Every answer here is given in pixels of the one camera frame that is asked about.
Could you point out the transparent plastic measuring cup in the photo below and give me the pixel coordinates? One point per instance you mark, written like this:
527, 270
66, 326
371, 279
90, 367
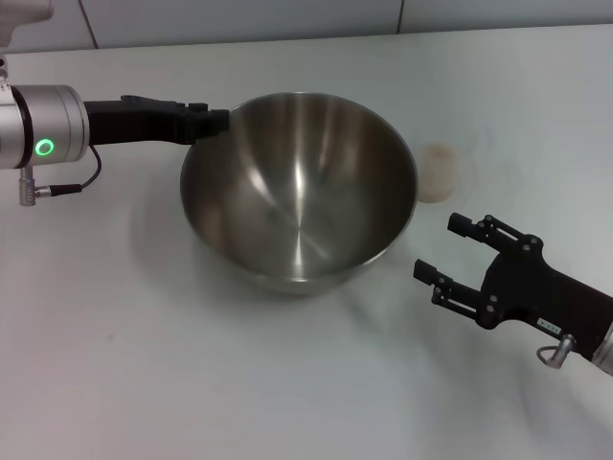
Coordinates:
440, 190

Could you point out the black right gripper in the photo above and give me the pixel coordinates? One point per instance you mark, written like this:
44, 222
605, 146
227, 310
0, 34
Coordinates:
527, 287

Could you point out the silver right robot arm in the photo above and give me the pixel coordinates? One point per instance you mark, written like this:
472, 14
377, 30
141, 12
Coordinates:
606, 354

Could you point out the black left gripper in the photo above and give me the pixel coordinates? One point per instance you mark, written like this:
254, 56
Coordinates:
134, 124

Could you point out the stainless steel mixing bowl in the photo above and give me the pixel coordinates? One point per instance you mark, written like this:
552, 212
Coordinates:
297, 201

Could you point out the white rice grains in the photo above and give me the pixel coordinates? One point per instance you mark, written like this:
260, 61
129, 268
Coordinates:
438, 153

